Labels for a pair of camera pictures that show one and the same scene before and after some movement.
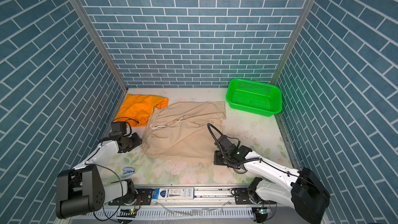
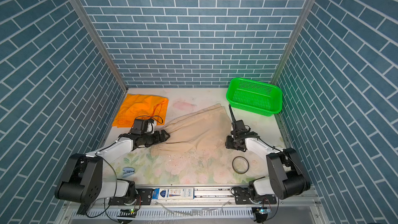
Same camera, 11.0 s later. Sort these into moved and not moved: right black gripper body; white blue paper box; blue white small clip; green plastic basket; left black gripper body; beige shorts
Moved: right black gripper body; left black gripper body; beige shorts
Not moved: green plastic basket; blue white small clip; white blue paper box
